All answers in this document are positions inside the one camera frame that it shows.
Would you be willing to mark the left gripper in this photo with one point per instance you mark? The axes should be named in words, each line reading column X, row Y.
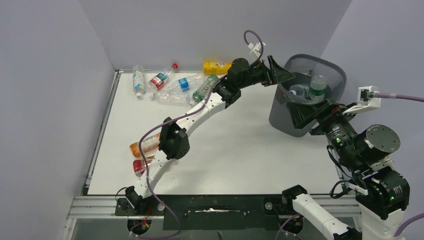
column 279, row 74

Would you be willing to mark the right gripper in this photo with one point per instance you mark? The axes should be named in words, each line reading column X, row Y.
column 322, row 112

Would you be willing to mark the blue green label sports bottle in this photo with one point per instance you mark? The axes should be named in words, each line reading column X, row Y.
column 300, row 90

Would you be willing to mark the green cap bottle green label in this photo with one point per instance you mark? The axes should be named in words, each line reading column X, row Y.
column 317, row 88

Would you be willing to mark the green tinted bottle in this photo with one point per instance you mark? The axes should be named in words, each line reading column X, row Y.
column 203, row 90

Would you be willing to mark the clear crushed bottle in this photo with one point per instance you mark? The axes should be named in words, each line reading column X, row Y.
column 171, row 98

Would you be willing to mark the orange drink bottle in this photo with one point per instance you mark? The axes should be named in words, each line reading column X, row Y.
column 148, row 145

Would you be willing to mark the amber tea bottle red label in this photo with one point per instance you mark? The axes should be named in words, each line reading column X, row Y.
column 139, row 165

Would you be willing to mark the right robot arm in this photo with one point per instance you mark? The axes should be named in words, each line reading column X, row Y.
column 381, row 192

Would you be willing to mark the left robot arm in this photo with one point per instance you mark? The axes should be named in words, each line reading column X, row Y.
column 174, row 133

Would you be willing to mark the grey mesh waste bin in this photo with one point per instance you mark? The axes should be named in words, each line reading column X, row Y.
column 304, row 67

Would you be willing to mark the yellow juice bottle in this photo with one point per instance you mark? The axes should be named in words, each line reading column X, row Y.
column 216, row 68

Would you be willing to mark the red cap bottle blue-red label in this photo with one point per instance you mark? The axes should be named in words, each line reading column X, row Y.
column 162, row 78

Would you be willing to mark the clear bottle white blue label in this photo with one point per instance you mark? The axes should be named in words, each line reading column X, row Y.
column 138, row 81

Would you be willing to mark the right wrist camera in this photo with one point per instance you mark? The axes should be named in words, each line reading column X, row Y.
column 366, row 101

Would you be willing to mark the aluminium frame rail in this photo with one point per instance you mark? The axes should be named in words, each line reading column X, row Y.
column 93, row 207

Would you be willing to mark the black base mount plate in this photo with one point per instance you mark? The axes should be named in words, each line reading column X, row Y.
column 212, row 212

